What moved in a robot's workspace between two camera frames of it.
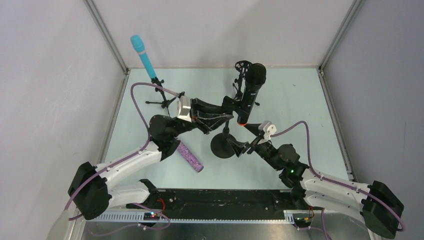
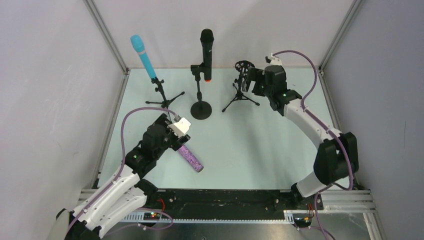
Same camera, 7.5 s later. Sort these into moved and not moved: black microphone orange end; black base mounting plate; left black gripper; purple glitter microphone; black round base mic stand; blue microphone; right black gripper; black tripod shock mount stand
Moved: left black gripper; black round base mic stand; right black gripper; black microphone orange end
Not moved: purple glitter microphone; black tripod shock mount stand; blue microphone; black base mounting plate
